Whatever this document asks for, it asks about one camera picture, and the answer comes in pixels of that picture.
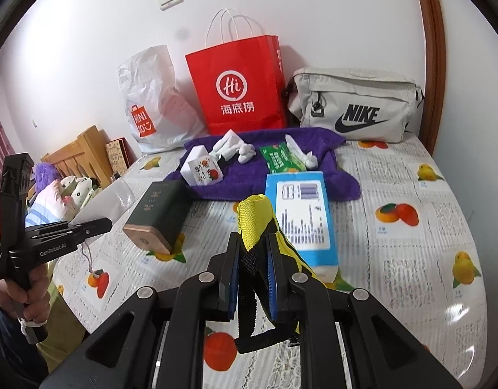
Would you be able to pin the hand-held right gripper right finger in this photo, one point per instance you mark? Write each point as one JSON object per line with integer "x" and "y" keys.
{"x": 273, "y": 283}

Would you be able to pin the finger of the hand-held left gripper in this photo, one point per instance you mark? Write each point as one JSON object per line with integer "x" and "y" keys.
{"x": 82, "y": 227}

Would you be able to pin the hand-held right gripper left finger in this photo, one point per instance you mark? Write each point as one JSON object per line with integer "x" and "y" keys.
{"x": 232, "y": 287}

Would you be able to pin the fruit print tissue pack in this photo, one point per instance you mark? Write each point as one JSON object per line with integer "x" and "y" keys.
{"x": 209, "y": 172}

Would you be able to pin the green snack packet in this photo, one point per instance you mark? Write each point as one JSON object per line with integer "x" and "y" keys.
{"x": 279, "y": 160}

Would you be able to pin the white tissue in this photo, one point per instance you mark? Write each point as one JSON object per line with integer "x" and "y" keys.
{"x": 301, "y": 152}

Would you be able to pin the white gloves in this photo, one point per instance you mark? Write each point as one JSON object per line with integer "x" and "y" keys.
{"x": 232, "y": 144}

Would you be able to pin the person's left forearm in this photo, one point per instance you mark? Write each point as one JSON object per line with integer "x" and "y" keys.
{"x": 6, "y": 344}

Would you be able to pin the person's left hand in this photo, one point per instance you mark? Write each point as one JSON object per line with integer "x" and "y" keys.
{"x": 34, "y": 291}

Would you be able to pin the purple plush toy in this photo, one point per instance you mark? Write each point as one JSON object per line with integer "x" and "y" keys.
{"x": 46, "y": 174}

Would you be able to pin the blue tissue box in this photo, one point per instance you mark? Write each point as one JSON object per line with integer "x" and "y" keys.
{"x": 301, "y": 219}

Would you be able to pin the wooden headboard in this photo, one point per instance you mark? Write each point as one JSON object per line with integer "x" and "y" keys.
{"x": 87, "y": 154}

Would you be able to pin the dark green gold tin box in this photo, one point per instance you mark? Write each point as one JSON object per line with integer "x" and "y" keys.
{"x": 159, "y": 214}

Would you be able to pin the patterned hardcover book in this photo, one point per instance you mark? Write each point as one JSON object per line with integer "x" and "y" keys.
{"x": 118, "y": 154}

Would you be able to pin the purple towel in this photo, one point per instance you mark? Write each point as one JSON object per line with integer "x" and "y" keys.
{"x": 249, "y": 178}

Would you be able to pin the fruit print tablecloth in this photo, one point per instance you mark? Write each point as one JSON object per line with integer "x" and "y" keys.
{"x": 394, "y": 251}

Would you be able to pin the white plastic shopping bag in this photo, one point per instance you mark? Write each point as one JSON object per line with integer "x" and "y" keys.
{"x": 151, "y": 101}

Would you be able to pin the grey waist bag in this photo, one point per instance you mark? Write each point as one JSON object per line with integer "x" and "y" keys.
{"x": 354, "y": 105}

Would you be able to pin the red paper bag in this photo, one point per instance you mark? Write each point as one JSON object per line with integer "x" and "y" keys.
{"x": 236, "y": 89}

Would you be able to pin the brown wooden door frame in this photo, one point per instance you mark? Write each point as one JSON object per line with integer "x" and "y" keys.
{"x": 429, "y": 48}

